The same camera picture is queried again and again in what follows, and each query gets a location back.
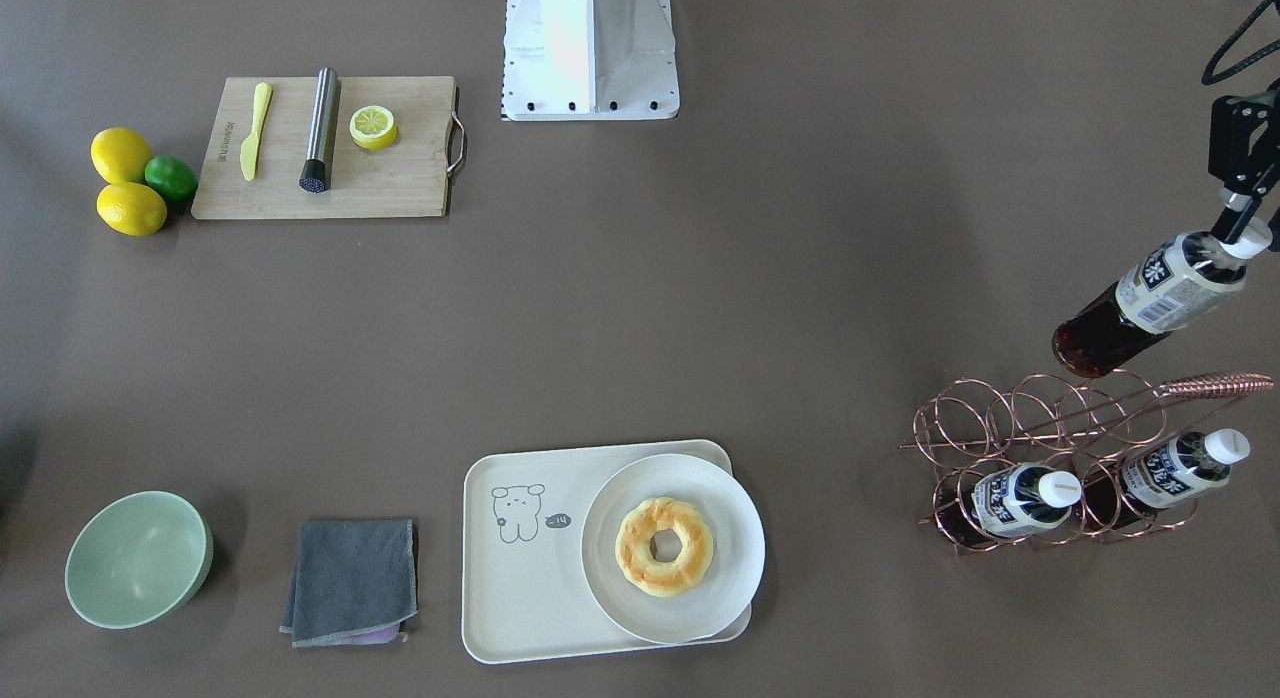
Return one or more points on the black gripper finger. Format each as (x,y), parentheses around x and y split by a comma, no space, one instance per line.
(1272,231)
(1235,217)

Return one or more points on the white round plate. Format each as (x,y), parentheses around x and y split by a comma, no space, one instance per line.
(735,573)

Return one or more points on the half lemon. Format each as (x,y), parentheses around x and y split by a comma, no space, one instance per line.
(373,127)

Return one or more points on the glazed donut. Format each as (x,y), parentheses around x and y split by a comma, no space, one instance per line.
(664,547)

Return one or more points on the tea bottle rear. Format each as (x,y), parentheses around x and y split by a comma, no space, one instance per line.
(1180,470)
(1016,502)

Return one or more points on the wooden cutting board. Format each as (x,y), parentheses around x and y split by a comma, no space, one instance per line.
(412,178)

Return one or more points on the grey folded cloth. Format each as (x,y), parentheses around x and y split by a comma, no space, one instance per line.
(354,582)

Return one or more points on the copper wire bottle rack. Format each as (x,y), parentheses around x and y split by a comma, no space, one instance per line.
(971,430)

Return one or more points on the green lime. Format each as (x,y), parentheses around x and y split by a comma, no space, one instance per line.
(171,178)

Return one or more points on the yellow lemon upper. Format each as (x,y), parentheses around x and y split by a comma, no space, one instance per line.
(120,155)

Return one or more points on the yellow lemon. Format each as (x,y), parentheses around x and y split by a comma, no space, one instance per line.
(132,209)
(120,155)

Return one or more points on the tea bottle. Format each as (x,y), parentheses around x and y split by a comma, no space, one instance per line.
(1181,281)
(1016,502)
(1180,470)

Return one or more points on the steel muddler black tip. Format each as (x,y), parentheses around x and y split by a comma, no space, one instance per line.
(316,174)

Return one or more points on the cream rectangular tray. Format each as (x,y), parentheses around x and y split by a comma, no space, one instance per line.
(539,579)

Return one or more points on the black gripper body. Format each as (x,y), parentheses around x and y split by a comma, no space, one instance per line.
(1236,143)

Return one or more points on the yellow plastic knife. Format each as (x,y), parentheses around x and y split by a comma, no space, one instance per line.
(249,150)

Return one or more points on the green bowl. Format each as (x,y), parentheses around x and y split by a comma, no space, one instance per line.
(141,558)

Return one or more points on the yellow lemon lower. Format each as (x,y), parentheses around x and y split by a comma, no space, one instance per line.
(132,209)

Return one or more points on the tea bottle front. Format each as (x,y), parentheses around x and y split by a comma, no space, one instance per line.
(1181,281)

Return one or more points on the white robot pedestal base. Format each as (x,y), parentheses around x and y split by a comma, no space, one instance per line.
(589,60)

